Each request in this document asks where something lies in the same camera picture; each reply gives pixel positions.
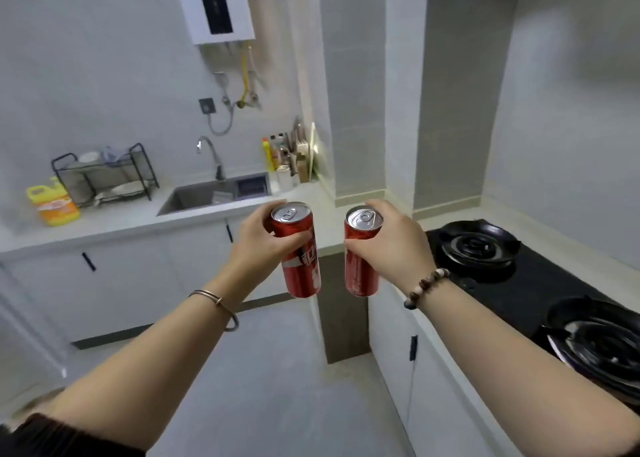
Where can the person's right hand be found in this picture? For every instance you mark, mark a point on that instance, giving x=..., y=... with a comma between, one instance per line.
x=400, y=251

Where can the small yellow bottle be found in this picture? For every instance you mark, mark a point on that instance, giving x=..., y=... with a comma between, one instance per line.
x=55, y=206

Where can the translucent plastic bag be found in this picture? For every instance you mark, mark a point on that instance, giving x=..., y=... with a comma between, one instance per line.
x=223, y=197

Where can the black glass gas hob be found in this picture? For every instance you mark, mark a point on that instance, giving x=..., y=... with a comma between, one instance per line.
x=525, y=291

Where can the person's right forearm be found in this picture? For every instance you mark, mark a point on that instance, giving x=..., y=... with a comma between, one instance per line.
x=525, y=381

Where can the yellow detergent bottle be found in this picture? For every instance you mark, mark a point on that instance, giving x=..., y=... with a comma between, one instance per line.
x=269, y=156

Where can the dark grey cabinet panel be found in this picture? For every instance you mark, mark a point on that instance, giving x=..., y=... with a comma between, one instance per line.
x=345, y=331

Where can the wooden knife block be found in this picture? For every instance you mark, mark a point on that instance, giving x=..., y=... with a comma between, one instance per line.
x=302, y=166

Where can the person's left hand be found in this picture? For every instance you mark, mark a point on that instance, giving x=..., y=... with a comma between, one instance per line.
x=255, y=251

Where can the steel kitchen sink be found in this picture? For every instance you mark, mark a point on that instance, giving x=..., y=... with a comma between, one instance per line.
x=190, y=196

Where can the chrome sink faucet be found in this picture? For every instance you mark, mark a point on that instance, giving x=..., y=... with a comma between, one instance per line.
x=215, y=156

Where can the white bowl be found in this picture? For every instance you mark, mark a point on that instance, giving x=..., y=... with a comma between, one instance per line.
x=128, y=188
x=89, y=156

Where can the person's black left sleeve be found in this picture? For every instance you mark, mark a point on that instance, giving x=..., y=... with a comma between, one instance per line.
x=60, y=439

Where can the dark cap condiment bottle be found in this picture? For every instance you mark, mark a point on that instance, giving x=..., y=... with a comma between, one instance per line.
x=285, y=146

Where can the white cup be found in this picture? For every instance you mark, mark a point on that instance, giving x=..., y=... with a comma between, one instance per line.
x=285, y=177

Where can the silver bangle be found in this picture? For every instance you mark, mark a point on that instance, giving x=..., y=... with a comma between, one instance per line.
x=220, y=300

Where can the black stove knob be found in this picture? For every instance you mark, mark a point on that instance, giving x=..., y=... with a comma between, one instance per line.
x=469, y=284

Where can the brown condiment bottle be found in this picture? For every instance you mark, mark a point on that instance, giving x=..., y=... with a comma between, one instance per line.
x=276, y=154

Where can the white wall water heater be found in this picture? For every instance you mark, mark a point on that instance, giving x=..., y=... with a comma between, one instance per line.
x=185, y=1

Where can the white kitchen base cabinet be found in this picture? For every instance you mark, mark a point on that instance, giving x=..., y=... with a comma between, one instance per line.
x=135, y=281

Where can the red can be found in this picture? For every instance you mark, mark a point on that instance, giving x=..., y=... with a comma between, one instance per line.
x=357, y=276
x=300, y=276

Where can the black wall outlet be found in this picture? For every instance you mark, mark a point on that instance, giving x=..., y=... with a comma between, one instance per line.
x=207, y=105

